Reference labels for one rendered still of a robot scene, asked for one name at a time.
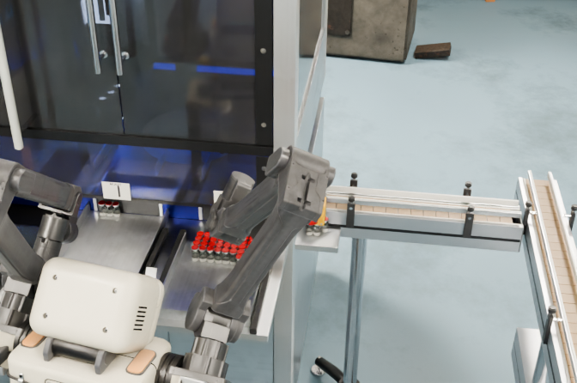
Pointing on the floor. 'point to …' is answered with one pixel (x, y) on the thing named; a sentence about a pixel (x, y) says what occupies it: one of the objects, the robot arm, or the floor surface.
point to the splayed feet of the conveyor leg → (327, 369)
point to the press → (375, 5)
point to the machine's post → (286, 133)
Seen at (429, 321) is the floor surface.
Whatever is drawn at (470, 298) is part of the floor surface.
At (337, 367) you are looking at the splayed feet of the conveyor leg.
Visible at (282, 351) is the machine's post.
